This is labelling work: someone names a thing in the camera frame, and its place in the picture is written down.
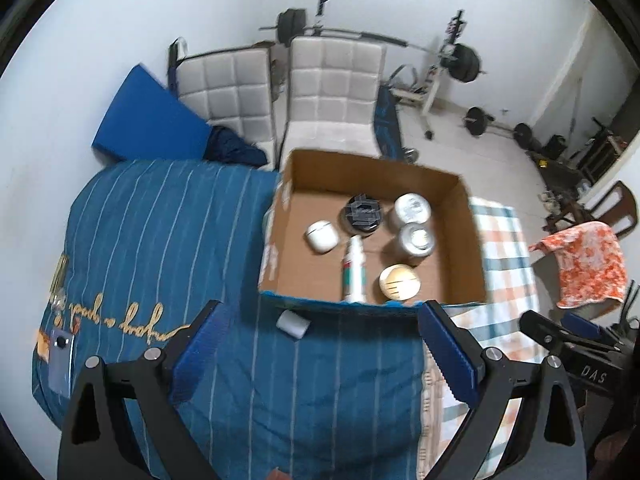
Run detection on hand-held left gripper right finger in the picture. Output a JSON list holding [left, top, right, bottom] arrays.
[[419, 300, 588, 480]]

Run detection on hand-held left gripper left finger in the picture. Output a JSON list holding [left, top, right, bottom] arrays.
[[57, 300, 223, 480]]

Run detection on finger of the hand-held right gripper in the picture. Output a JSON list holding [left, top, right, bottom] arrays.
[[519, 310, 623, 358], [562, 312, 604, 342]]

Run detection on cardboard box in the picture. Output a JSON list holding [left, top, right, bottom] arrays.
[[257, 148, 488, 313]]

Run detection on gold round tin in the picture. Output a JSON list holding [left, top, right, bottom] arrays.
[[378, 264, 422, 303]]

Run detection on white bottle cap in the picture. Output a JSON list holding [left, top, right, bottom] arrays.
[[277, 310, 311, 341]]

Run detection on silver round tin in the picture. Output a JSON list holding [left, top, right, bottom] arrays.
[[395, 223, 435, 267]]

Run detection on white spray bottle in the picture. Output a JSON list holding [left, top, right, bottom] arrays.
[[341, 235, 368, 303]]

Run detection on black round tin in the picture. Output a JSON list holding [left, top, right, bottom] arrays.
[[340, 193, 383, 237]]

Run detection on white earbuds case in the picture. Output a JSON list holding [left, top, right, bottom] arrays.
[[305, 221, 338, 254]]

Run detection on orange patterned towel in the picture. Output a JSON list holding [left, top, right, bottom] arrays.
[[529, 221, 627, 309]]

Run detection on plaid blanket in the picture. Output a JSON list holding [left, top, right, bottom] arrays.
[[417, 197, 543, 480]]

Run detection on blue striped blanket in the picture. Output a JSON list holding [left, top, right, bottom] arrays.
[[32, 159, 431, 480]]

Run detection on dark wooden chair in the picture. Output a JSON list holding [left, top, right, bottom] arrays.
[[545, 180, 640, 241]]

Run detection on blue-grey phone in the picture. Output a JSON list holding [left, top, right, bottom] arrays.
[[46, 331, 77, 397]]

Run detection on gold hair clip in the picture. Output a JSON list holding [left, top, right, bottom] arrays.
[[49, 254, 69, 311]]

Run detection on dark blue cloth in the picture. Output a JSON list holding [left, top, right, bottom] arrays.
[[204, 126, 268, 167]]

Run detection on short barbell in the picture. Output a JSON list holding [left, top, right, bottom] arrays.
[[462, 106, 533, 150]]

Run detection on blue foam mat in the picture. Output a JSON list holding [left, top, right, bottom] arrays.
[[91, 63, 213, 162]]

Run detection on white barbell rack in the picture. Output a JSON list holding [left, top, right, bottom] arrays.
[[315, 0, 468, 138]]

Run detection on white quilted chair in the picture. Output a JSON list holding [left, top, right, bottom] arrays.
[[282, 36, 388, 158], [167, 37, 278, 158]]

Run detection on long barbell with black plates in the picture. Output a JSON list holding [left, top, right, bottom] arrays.
[[260, 8, 486, 83]]

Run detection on grey cable handle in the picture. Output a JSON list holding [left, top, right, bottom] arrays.
[[387, 64, 426, 96]]

